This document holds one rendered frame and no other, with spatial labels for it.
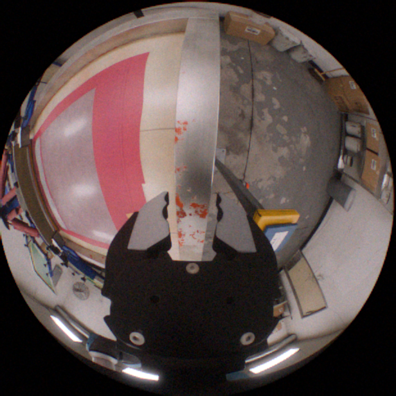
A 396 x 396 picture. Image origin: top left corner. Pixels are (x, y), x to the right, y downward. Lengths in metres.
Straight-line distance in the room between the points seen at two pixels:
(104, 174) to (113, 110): 0.10
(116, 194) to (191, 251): 0.15
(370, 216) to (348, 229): 0.65
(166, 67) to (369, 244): 3.25
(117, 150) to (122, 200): 0.08
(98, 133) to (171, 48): 0.16
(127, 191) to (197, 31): 0.24
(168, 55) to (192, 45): 0.05
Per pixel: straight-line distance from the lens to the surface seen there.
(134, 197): 0.19
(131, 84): 0.19
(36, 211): 0.59
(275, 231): 0.25
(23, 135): 0.59
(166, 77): 0.17
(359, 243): 3.18
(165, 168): 0.15
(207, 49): 0.15
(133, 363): 0.69
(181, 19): 0.23
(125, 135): 0.17
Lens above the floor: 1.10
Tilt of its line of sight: 60 degrees down
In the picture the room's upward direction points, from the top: 178 degrees clockwise
